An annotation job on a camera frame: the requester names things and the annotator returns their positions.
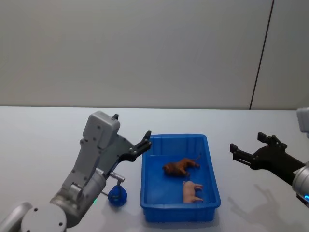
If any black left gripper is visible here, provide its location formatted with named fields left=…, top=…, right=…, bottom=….
left=96, top=113, right=152, bottom=177

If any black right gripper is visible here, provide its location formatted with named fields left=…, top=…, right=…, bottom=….
left=229, top=131, right=306, bottom=187

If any brown toy lion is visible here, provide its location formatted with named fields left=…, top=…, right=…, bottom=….
left=162, top=153, right=202, bottom=177

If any blue plastic bin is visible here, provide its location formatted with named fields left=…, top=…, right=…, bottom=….
left=140, top=134, right=222, bottom=223

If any small blue toy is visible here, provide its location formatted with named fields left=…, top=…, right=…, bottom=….
left=107, top=184, right=128, bottom=206

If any pink toy pig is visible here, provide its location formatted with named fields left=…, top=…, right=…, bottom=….
left=182, top=180, right=204, bottom=204

